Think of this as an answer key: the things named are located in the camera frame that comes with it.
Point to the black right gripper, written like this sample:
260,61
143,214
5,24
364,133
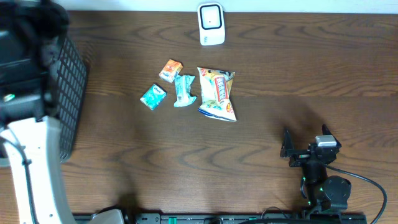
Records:
287,150

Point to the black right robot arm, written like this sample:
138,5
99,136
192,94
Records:
324,193

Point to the teal small box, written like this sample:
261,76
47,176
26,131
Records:
153,96

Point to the orange small box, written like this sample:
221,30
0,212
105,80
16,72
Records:
171,69

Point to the grey plastic mesh basket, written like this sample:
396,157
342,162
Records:
42,72

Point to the yellow snack bag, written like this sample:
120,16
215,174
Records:
215,93

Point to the teal snack packet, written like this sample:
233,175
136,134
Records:
183,88

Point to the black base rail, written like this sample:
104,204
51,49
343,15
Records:
156,218

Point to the white barcode scanner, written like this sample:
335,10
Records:
211,24

